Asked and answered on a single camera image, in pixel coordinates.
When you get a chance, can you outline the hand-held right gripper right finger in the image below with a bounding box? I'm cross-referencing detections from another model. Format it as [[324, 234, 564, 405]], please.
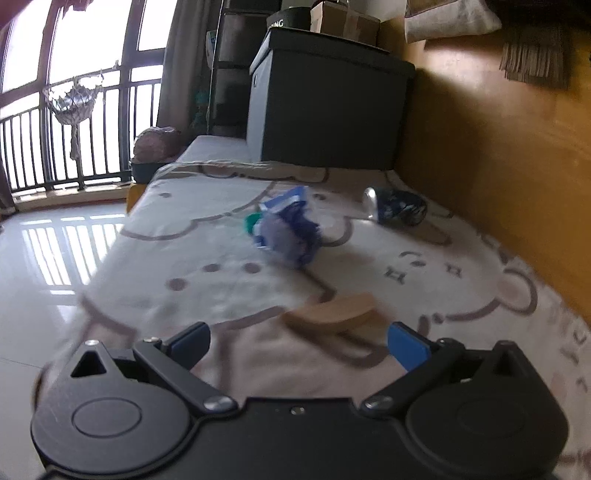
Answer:
[[361, 322, 540, 418]]

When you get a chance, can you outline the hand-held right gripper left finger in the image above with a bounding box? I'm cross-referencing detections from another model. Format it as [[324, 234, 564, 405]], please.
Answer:
[[58, 322, 238, 415]]

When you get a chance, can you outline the tan cardboard piece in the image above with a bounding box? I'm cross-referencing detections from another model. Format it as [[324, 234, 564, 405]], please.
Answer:
[[283, 292, 379, 335]]

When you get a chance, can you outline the bear print blanket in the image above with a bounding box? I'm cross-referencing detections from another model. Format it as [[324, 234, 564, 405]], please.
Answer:
[[32, 159, 591, 476]]

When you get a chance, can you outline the crushed dark blue can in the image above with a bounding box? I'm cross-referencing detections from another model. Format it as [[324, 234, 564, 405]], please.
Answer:
[[362, 186, 428, 228]]

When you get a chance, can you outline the blue crumpled plastic bag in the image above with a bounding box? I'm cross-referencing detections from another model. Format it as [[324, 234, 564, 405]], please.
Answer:
[[244, 185, 325, 270]]

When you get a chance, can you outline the dark basin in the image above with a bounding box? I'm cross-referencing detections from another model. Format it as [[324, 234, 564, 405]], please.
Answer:
[[130, 157, 179, 182]]

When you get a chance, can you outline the white mattress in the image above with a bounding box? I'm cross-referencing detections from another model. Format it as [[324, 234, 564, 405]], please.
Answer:
[[177, 135, 254, 165]]

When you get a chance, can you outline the grey plush cushion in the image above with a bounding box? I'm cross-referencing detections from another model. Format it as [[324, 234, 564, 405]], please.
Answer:
[[133, 126, 182, 163]]

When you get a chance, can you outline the wooden side panel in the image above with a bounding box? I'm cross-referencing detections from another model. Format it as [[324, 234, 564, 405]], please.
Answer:
[[394, 21, 591, 326]]

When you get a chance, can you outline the black balcony railing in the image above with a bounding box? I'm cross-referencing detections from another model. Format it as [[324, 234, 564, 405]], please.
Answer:
[[0, 65, 165, 195]]

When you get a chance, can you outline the brown curtain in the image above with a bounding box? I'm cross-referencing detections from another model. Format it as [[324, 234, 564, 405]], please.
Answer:
[[0, 159, 17, 214], [156, 0, 223, 140]]

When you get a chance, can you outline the dark storage box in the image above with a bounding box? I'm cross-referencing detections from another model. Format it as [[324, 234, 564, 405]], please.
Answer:
[[246, 27, 416, 172]]

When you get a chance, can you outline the hanging net basket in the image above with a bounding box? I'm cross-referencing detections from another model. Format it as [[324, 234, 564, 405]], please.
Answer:
[[42, 69, 105, 161]]

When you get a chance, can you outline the dark shelf unit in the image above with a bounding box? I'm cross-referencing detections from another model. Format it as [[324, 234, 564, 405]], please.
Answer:
[[209, 8, 269, 139]]

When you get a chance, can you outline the dark fringed throw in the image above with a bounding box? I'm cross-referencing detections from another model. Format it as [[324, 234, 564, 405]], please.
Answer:
[[488, 0, 574, 89]]

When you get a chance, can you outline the beige pillow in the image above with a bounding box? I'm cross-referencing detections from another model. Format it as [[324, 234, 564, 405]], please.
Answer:
[[403, 0, 502, 44]]

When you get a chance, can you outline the brown cardboard box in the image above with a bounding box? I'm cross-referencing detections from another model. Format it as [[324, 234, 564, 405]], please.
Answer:
[[310, 1, 382, 46]]

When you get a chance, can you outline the black lettered box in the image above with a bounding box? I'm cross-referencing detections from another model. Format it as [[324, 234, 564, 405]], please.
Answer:
[[267, 6, 315, 31]]

